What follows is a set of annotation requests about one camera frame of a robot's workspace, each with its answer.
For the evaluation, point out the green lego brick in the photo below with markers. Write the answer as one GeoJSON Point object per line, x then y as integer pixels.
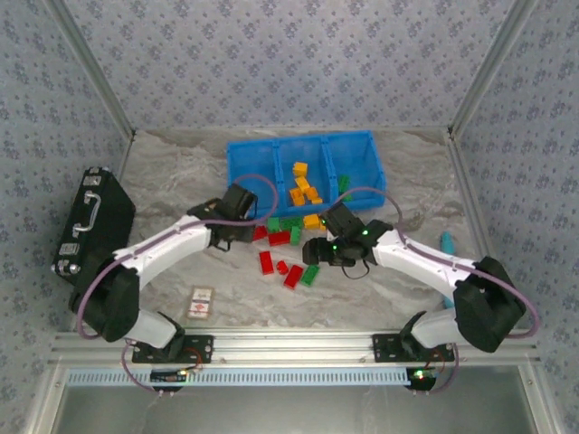
{"type": "Point", "coordinates": [295, 235]}
{"type": "Point", "coordinates": [291, 222]}
{"type": "Point", "coordinates": [273, 223]}
{"type": "Point", "coordinates": [344, 184]}
{"type": "Point", "coordinates": [310, 275]}

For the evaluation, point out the small red lego brick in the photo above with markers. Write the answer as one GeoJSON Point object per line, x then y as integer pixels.
{"type": "Point", "coordinates": [282, 267]}

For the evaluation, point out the yellow lego brick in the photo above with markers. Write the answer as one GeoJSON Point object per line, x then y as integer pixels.
{"type": "Point", "coordinates": [313, 195]}
{"type": "Point", "coordinates": [312, 221]}
{"type": "Point", "coordinates": [299, 169]}
{"type": "Point", "coordinates": [302, 182]}
{"type": "Point", "coordinates": [297, 196]}

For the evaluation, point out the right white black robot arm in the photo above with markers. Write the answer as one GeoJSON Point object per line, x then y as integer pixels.
{"type": "Point", "coordinates": [420, 257]}

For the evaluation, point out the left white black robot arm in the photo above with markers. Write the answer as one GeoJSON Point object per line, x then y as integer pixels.
{"type": "Point", "coordinates": [158, 246]}

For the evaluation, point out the small red-white card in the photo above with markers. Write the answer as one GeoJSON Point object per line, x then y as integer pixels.
{"type": "Point", "coordinates": [200, 303]}

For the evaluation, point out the light blue plastic tool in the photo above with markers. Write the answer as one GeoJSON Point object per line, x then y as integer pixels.
{"type": "Point", "coordinates": [448, 242]}

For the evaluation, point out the black hard carrying case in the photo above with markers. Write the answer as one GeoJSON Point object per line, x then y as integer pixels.
{"type": "Point", "coordinates": [108, 199]}

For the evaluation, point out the small circuit board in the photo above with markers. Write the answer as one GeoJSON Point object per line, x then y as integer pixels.
{"type": "Point", "coordinates": [423, 375]}
{"type": "Point", "coordinates": [169, 375]}

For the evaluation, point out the aluminium mounting rail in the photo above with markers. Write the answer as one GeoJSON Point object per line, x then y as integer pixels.
{"type": "Point", "coordinates": [289, 348]}

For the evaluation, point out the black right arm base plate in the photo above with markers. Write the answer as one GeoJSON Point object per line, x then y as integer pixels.
{"type": "Point", "coordinates": [384, 348]}

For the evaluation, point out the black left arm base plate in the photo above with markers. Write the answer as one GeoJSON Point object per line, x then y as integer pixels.
{"type": "Point", "coordinates": [199, 348]}

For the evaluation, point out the aluminium side rail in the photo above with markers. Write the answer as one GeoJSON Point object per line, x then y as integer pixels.
{"type": "Point", "coordinates": [472, 203]}
{"type": "Point", "coordinates": [129, 149]}

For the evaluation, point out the aluminium frame post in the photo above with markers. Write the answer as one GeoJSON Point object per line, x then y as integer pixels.
{"type": "Point", "coordinates": [90, 68]}
{"type": "Point", "coordinates": [493, 68]}
{"type": "Point", "coordinates": [538, 402]}
{"type": "Point", "coordinates": [45, 402]}

